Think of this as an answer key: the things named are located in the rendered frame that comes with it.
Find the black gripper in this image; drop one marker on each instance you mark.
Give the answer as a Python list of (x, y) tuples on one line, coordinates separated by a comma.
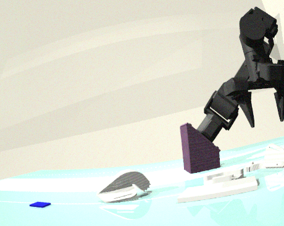
[(238, 87)]

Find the blue flat square plate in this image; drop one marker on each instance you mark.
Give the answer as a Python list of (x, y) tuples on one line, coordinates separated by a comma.
[(39, 204)]

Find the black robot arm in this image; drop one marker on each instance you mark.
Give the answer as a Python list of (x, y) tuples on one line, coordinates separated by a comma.
[(254, 26)]

